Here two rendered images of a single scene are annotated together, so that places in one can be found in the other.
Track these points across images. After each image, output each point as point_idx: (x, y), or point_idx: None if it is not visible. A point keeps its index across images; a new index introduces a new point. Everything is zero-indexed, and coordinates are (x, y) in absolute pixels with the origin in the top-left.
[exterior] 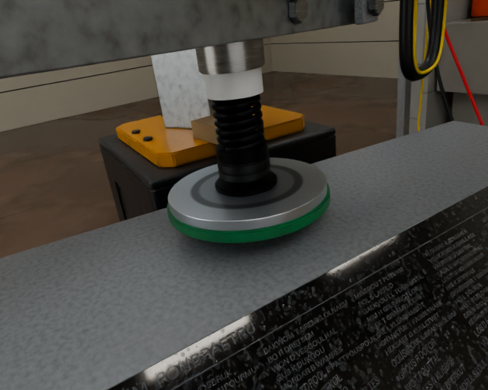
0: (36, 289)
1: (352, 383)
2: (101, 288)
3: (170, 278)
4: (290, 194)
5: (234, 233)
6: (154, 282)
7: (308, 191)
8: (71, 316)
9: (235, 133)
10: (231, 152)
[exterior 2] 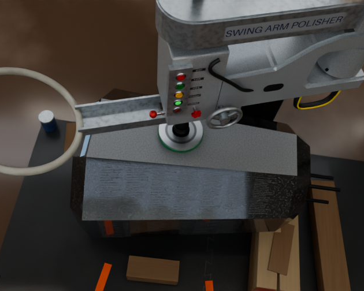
0: None
1: (166, 184)
2: (136, 133)
3: (149, 141)
4: (184, 143)
5: (164, 144)
6: (145, 140)
7: (188, 145)
8: (127, 137)
9: (177, 125)
10: (175, 126)
